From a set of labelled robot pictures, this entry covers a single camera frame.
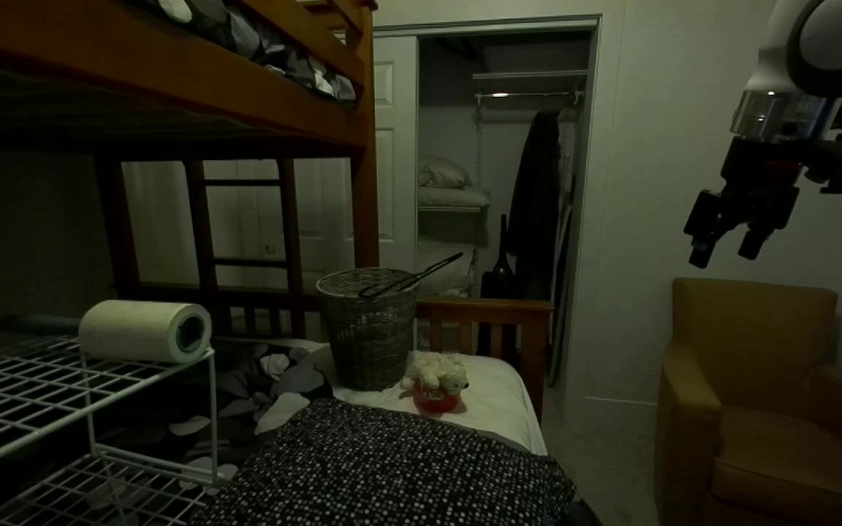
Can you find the dark hanging garment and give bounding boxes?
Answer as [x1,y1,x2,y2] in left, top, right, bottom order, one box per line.
[504,108,568,301]

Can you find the white paper towel roll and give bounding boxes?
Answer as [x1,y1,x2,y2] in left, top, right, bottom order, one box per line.
[75,297,217,367]

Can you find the mustard yellow armchair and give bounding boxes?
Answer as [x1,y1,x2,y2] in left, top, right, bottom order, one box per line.
[653,275,842,526]

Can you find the folded white bedding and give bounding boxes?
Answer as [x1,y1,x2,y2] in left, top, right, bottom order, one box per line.
[416,155,495,215]

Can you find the black speckled blanket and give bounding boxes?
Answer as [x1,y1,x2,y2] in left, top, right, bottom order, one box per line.
[211,393,602,526]

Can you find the white closet door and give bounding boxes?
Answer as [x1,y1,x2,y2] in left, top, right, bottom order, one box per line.
[372,32,420,275]

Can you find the white pillow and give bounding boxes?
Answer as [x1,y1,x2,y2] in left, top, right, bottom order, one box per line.
[327,346,549,457]

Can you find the patterned bunk bedding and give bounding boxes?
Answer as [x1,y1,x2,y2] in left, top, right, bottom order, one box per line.
[147,0,362,104]

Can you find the black clothes hanger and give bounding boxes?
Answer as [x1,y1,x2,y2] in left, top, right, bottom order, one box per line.
[356,248,467,302]

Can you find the white closet shelf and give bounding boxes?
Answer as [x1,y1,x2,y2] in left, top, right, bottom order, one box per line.
[467,67,590,99]

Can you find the black large polka dot blanket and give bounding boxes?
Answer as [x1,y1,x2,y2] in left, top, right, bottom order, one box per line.
[167,338,338,482]

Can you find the wooden bunk bed frame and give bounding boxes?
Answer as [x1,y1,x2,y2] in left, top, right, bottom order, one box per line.
[0,0,556,422]

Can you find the white and red plush toy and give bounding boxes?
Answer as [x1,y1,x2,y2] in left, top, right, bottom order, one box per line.
[397,346,474,418]

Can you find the grey wicker basket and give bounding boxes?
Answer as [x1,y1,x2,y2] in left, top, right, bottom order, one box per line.
[314,266,420,393]

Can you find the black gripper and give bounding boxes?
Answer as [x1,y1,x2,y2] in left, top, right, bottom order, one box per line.
[681,134,808,270]

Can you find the white wire mesh rack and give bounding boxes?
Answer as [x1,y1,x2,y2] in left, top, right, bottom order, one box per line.
[0,332,221,526]

